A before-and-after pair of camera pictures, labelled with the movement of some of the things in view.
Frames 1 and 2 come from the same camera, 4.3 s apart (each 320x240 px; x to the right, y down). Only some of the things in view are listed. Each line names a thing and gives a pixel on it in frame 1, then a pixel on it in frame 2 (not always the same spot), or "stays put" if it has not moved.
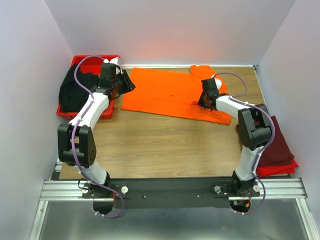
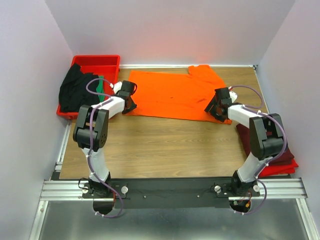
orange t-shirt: (174, 91) stays put
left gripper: (126, 81) → (129, 104)
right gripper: (204, 100) → (215, 109)
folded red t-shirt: (288, 168) stays put
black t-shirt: (72, 97) stays put
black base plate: (151, 193) stays put
